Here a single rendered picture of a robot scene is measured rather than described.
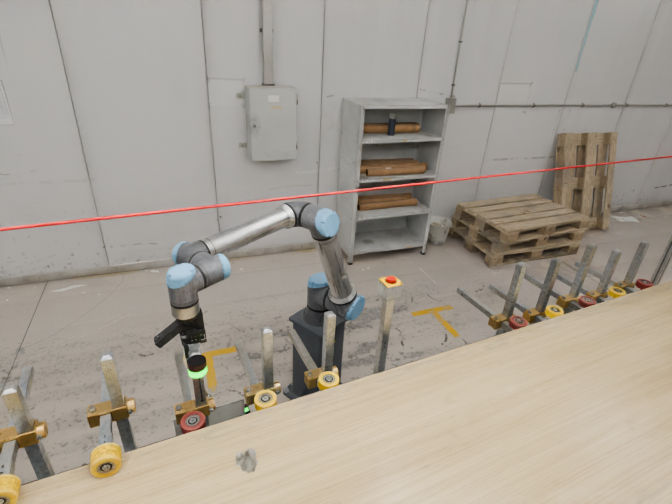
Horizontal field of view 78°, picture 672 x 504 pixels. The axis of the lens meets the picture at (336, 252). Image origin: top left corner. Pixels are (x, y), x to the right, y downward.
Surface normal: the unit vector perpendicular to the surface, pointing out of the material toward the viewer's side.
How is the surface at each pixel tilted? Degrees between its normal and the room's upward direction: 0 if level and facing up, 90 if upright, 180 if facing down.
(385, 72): 90
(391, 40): 90
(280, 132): 90
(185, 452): 0
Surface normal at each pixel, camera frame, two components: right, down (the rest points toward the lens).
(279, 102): 0.36, 0.45
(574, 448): 0.05, -0.89
